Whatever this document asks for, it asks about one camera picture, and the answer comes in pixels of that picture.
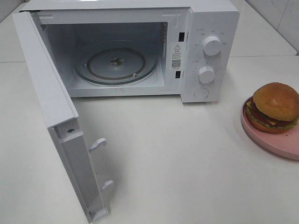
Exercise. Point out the white timer knob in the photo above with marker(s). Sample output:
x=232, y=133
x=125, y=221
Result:
x=206, y=74

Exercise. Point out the burger with brown bun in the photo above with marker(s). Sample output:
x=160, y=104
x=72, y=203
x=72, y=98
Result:
x=273, y=108

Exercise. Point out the white microwave oven body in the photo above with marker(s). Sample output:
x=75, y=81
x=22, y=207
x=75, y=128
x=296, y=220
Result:
x=73, y=24

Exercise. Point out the white warning label sticker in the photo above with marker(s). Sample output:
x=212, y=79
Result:
x=177, y=55

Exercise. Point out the pink round plate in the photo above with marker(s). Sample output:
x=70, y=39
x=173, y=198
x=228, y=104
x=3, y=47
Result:
x=284, y=144

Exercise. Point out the glass microwave turntable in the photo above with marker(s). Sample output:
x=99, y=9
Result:
x=115, y=62

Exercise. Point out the white microwave door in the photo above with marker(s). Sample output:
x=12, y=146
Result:
x=61, y=117

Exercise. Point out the upper white power knob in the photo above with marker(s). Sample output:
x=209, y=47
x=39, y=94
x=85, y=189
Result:
x=212, y=45

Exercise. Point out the round white door button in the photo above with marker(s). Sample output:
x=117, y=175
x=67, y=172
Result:
x=201, y=93

